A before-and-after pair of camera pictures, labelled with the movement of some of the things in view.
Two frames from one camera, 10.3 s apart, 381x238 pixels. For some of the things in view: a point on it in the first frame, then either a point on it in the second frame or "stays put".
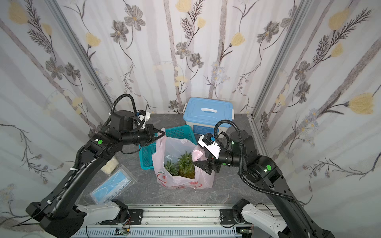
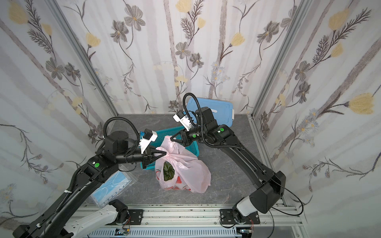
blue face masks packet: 114,186 stays put
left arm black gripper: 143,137 to 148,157
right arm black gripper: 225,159 to 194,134
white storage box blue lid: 203,114 stays put
